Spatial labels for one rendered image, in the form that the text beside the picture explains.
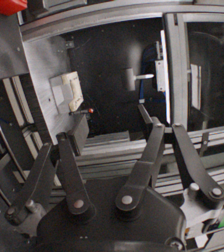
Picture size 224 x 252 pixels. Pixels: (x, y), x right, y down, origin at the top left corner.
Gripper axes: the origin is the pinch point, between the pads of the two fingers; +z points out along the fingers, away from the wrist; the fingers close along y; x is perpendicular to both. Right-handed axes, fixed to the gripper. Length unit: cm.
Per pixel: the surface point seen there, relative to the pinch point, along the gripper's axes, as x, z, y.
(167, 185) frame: -38.8, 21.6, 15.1
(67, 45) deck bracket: 20, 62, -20
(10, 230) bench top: -38, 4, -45
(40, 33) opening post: 19.2, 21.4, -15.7
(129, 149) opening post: -18.9, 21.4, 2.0
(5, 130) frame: -11, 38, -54
